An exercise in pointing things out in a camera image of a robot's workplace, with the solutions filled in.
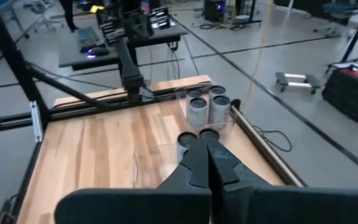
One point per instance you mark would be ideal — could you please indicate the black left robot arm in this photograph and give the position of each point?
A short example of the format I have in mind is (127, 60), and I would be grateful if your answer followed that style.
(130, 71)

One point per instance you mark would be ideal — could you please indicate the wide clear plastic bin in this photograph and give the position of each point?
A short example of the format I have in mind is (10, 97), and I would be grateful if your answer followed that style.
(233, 119)

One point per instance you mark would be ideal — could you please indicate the dark grey desk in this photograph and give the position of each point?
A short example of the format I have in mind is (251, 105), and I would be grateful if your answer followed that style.
(73, 56)

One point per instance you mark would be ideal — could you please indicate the red black stool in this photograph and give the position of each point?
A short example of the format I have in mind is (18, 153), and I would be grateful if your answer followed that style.
(350, 93)

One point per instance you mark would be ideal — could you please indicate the grey office chair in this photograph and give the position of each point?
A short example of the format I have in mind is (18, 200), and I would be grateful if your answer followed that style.
(42, 15)

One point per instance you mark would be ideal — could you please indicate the blue office chair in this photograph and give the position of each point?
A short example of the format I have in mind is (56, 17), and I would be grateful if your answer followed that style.
(337, 12)

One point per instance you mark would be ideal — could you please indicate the person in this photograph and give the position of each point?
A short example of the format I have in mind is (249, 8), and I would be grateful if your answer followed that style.
(68, 12)

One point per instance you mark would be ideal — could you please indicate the black computer mouse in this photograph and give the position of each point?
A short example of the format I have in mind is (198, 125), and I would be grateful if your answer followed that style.
(98, 51)

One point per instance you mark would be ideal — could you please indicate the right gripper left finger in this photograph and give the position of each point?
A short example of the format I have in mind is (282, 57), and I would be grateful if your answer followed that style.
(166, 205)

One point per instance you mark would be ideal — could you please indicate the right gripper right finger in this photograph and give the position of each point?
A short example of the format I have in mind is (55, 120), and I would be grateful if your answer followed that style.
(259, 205)

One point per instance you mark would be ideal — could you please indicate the black clamp knob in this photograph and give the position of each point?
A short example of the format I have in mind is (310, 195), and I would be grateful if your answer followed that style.
(235, 104)

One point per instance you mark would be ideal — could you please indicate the black tripod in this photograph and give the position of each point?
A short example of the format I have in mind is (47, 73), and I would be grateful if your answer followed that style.
(357, 31)

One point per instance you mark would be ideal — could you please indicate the black computer tower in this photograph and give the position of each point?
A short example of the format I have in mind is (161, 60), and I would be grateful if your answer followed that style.
(213, 9)

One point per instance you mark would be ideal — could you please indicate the wooden wheeled dolly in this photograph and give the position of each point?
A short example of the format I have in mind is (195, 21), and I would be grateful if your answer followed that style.
(312, 81)

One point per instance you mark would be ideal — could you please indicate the silver frame bracket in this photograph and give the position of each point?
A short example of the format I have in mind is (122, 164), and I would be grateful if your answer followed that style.
(36, 121)

